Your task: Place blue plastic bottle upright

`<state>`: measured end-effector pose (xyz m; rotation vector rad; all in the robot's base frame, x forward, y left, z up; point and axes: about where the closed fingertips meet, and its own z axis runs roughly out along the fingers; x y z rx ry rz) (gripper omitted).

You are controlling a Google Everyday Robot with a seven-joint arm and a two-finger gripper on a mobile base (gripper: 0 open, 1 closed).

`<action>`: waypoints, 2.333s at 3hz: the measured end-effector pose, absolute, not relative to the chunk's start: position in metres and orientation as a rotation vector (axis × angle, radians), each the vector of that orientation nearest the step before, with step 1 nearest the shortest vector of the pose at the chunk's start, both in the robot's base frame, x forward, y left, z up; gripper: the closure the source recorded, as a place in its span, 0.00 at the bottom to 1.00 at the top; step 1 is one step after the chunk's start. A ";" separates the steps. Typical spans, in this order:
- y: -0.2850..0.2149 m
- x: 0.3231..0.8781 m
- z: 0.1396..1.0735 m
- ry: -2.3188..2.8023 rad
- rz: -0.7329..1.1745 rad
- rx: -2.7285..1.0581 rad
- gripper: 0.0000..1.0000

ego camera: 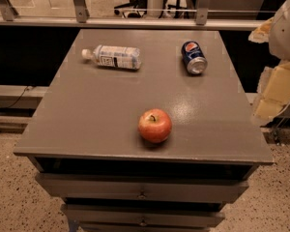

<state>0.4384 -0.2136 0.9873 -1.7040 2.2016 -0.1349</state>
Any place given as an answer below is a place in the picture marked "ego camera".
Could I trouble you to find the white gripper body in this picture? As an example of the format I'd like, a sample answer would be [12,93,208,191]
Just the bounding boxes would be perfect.
[269,0,290,61]

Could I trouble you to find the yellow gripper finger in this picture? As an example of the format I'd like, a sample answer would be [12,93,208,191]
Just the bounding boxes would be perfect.
[248,17,273,44]
[251,62,290,124]

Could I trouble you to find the clear blue plastic water bottle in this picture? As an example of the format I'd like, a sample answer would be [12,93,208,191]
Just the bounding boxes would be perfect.
[81,44,141,70]

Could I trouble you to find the metal railing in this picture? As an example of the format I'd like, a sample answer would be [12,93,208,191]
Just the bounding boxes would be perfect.
[0,0,265,31]

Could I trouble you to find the blue Pepsi soda can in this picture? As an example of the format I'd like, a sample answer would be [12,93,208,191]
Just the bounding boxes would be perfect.
[181,41,208,75]

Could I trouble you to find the black office chair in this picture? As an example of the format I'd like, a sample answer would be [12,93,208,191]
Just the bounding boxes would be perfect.
[114,0,147,18]

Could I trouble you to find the red apple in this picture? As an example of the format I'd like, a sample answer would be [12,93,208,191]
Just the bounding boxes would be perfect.
[138,108,172,143]

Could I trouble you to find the grey drawer cabinet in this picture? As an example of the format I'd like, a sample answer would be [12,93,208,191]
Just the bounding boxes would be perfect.
[14,29,273,232]

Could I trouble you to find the upper grey drawer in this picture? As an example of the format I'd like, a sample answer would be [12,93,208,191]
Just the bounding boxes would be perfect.
[36,173,248,203]

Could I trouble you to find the grey drawer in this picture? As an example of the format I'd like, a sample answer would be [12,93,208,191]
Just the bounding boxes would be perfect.
[61,205,224,227]
[36,173,248,203]

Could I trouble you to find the lower grey drawer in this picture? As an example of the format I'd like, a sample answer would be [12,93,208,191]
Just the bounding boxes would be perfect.
[61,205,224,227]

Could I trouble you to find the black cable on left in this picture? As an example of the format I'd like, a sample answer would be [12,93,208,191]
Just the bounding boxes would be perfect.
[0,85,35,109]

